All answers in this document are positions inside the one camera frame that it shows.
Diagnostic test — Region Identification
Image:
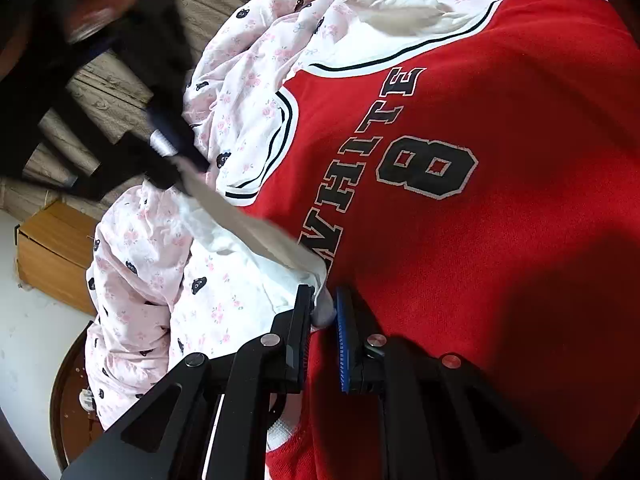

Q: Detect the pink cat print quilt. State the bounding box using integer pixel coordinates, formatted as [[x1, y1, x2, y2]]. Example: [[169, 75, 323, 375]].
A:
[[82, 0, 616, 431]]

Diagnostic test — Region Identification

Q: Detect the red and white jersey shirt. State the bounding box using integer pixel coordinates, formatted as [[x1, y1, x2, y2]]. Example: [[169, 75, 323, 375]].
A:
[[142, 0, 640, 480]]

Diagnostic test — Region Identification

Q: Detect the round dark wooden stool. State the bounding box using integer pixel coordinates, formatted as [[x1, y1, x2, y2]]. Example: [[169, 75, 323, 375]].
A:
[[50, 327, 108, 471]]

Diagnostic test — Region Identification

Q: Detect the beige garment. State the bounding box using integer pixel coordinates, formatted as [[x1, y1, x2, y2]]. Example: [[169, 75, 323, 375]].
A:
[[345, 0, 473, 38]]

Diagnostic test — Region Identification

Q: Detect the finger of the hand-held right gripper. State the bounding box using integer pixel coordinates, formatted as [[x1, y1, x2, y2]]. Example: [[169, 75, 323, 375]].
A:
[[0, 10, 211, 201]]

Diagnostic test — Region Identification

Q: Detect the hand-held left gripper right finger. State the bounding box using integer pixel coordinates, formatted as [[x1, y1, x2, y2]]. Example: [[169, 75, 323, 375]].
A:
[[336, 287, 581, 480]]

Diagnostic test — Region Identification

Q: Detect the wooden wardrobe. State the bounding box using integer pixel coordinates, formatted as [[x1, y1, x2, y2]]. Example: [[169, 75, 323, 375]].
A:
[[15, 199, 108, 316]]

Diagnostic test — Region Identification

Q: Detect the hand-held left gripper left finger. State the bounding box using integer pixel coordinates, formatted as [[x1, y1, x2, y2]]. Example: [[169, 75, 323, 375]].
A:
[[60, 285, 315, 480]]

